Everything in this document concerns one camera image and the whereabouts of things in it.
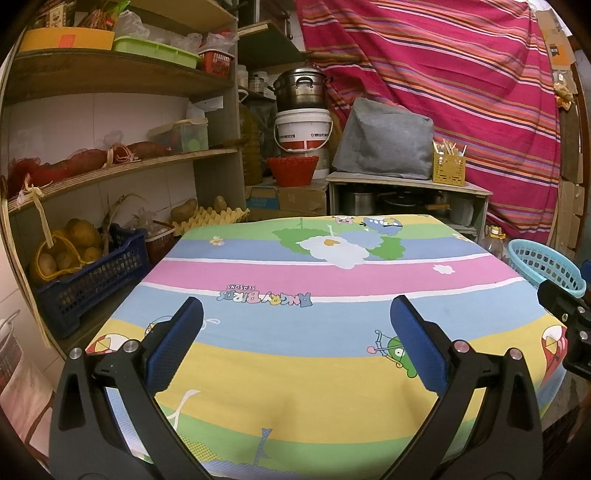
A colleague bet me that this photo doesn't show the colourful snack packets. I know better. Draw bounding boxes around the colourful snack packets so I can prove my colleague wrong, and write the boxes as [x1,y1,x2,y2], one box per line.
[41,0,130,31]

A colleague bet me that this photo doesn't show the wide wooden shelf unit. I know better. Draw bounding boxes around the wide wooden shelf unit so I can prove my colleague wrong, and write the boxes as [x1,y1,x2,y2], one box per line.
[0,0,243,352]

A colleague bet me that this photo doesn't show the small steel pot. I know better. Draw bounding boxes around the small steel pot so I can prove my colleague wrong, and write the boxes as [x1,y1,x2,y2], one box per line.
[341,187,377,215]

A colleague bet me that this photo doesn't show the narrow wooden shelf unit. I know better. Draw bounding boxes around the narrow wooden shelf unit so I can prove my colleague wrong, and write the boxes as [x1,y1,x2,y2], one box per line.
[236,0,308,185]

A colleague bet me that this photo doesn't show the green plastic tray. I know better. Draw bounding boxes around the green plastic tray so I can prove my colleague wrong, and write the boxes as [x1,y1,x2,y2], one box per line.
[113,36,202,70]

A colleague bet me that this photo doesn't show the dark blue plastic crate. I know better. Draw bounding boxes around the dark blue plastic crate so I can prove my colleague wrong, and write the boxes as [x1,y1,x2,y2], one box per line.
[34,224,151,340]

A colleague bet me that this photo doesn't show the black cooking pot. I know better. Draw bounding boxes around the black cooking pot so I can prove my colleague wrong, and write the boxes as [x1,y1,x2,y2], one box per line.
[379,189,428,215]

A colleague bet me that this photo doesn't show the small red plastic basket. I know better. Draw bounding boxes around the small red plastic basket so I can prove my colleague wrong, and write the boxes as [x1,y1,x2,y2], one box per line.
[198,50,235,77]

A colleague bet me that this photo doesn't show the red net bag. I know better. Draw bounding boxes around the red net bag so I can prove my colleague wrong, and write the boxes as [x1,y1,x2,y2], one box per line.
[7,147,114,188]

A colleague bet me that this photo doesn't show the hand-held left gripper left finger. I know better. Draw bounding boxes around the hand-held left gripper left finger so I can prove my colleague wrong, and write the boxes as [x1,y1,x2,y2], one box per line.
[50,296,208,480]

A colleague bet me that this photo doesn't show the yellow egg tray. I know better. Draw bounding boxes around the yellow egg tray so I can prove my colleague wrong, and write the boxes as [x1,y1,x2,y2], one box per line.
[173,205,250,236]

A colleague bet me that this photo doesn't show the yellow chopstick holder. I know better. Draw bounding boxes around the yellow chopstick holder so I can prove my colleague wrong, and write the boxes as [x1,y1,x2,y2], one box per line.
[433,152,467,186]

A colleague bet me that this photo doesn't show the large yellow oil jug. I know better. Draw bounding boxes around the large yellow oil jug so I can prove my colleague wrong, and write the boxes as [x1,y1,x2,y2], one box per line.
[240,102,262,185]

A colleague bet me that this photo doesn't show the clear lidded food container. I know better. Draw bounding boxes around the clear lidded food container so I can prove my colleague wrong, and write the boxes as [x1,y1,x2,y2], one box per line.
[148,117,209,154]

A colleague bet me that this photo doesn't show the dried plant stalk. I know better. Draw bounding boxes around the dried plant stalk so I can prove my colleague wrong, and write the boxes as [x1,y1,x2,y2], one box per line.
[104,194,144,250]

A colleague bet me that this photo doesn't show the bundle of chopsticks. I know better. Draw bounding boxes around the bundle of chopsticks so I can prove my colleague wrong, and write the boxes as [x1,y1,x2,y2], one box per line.
[433,137,468,157]

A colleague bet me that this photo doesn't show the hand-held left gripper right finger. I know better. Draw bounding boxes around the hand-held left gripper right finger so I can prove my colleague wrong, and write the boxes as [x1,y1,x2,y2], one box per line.
[385,295,543,480]

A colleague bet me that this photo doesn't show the grey fabric appliance cover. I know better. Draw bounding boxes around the grey fabric appliance cover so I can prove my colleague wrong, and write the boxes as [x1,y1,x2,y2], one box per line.
[331,97,437,180]

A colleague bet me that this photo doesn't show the dark red mesh basket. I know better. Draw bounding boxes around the dark red mesh basket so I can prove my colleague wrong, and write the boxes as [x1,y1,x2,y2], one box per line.
[145,225,176,264]

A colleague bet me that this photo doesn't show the light blue plastic basket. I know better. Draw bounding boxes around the light blue plastic basket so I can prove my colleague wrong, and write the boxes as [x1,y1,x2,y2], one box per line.
[508,239,587,298]

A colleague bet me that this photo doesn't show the large steel pot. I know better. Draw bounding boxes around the large steel pot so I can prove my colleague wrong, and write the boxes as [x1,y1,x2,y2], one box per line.
[272,67,334,112]

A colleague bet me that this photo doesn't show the white container with handle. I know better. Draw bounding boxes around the white container with handle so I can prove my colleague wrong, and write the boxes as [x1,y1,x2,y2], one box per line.
[0,310,54,462]

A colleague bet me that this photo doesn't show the low wooden rack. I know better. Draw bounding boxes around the low wooden rack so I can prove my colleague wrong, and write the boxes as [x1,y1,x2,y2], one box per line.
[325,171,494,241]

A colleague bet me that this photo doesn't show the white plastic bucket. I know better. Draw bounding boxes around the white plastic bucket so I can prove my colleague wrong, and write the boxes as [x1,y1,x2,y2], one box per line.
[273,109,333,154]

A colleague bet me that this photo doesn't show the hanging yellow mesh bag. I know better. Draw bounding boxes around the hanging yellow mesh bag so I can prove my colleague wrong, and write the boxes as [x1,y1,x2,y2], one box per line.
[554,80,575,109]

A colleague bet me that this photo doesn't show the yellow net potato bag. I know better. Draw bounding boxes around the yellow net potato bag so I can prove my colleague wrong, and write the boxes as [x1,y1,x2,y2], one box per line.
[30,219,105,280]

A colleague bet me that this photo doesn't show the torn cardboard sheets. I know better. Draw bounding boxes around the torn cardboard sheets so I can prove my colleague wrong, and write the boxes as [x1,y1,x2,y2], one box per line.
[554,180,585,259]

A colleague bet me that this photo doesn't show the cartoon striped table cover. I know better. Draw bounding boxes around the cartoon striped table cover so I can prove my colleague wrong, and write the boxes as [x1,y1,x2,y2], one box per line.
[85,213,568,480]

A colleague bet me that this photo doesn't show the cardboard sheet with orange print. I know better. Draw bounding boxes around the cardboard sheet with orange print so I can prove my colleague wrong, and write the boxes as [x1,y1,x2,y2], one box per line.
[536,9,578,68]

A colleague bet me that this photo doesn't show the yellow box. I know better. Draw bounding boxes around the yellow box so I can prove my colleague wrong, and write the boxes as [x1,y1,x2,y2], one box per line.
[18,28,116,52]

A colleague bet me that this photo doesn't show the sweet potato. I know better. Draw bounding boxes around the sweet potato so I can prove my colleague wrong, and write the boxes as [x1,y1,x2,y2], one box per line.
[124,141,171,158]

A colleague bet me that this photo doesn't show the yellow-cap oil bottle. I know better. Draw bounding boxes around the yellow-cap oil bottle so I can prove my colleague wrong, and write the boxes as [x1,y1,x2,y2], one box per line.
[480,225,508,261]

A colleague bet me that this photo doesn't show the cardboard box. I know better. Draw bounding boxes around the cardboard box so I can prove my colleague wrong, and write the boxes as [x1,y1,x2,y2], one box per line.
[245,182,328,217]

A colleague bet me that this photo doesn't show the red striped hanging cloth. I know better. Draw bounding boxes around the red striped hanging cloth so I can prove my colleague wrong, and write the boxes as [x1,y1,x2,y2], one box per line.
[295,0,561,241]

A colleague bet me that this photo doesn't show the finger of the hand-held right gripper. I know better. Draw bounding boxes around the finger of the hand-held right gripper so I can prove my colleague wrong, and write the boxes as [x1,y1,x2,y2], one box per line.
[538,279,591,326]

